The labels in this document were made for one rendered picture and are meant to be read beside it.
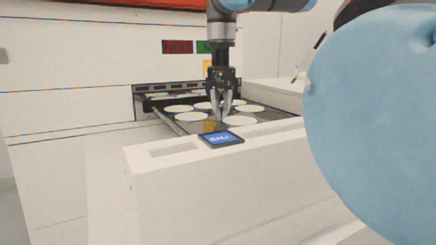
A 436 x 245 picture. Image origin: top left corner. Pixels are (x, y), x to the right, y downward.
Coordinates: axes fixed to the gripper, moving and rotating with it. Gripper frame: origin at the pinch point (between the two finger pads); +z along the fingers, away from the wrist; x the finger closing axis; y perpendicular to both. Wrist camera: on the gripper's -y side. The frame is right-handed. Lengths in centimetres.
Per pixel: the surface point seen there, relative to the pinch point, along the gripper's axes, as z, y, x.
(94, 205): 9.3, 29.4, -23.2
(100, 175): 9.3, 18.4, -27.3
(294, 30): -37, -249, 87
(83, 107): 0.1, -9.3, -44.3
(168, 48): -18.4, -22.6, -18.8
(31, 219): 35, 0, -61
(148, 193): -1.7, 42.6, -8.8
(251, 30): -36, -220, 33
